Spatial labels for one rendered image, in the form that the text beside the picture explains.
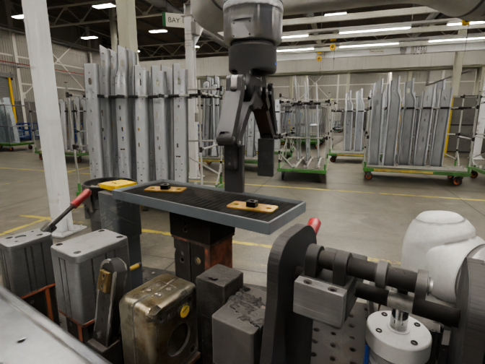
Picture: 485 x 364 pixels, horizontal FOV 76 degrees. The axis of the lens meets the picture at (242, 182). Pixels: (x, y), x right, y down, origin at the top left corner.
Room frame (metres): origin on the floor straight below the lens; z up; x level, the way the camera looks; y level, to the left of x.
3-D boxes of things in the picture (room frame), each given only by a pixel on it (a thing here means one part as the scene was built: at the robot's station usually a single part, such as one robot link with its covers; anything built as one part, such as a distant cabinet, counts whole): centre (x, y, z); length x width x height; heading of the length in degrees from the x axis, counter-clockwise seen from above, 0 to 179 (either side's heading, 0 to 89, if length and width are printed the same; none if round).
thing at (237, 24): (0.51, -0.02, 1.44); 0.09 x 0.09 x 0.06
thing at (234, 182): (0.45, 0.01, 1.24); 0.03 x 0.01 x 0.07; 66
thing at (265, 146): (0.57, -0.04, 1.24); 0.03 x 0.01 x 0.07; 66
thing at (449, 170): (6.50, -3.58, 0.88); 1.91 x 1.00 x 1.76; 69
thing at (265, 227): (0.57, 0.08, 1.16); 0.37 x 0.14 x 0.02; 57
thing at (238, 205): (0.51, -0.02, 1.17); 0.08 x 0.04 x 0.01; 66
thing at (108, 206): (0.71, 0.29, 0.92); 0.08 x 0.08 x 0.44; 57
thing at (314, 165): (7.06, -1.46, 0.88); 1.91 x 1.00 x 1.76; 163
